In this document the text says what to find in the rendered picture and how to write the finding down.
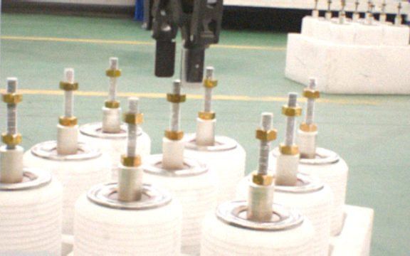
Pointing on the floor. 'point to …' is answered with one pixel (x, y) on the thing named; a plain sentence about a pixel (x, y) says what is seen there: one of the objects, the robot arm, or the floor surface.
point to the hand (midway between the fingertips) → (177, 69)
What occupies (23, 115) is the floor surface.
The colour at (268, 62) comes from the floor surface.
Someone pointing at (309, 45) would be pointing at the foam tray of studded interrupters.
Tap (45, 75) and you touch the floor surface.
